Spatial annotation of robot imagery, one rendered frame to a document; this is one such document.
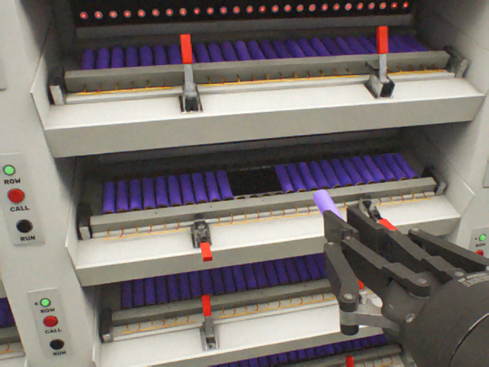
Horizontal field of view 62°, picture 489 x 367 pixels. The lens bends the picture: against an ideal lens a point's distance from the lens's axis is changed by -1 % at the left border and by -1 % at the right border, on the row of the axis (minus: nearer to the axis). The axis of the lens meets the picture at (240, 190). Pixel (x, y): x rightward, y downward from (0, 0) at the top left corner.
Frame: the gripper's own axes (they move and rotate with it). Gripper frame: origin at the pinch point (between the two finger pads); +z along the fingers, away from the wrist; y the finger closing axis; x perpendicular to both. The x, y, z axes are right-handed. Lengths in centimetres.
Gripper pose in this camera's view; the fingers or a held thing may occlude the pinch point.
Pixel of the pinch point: (351, 232)
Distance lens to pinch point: 41.3
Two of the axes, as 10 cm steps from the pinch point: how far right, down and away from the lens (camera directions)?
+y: -9.8, 1.4, -1.2
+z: -1.5, -2.4, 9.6
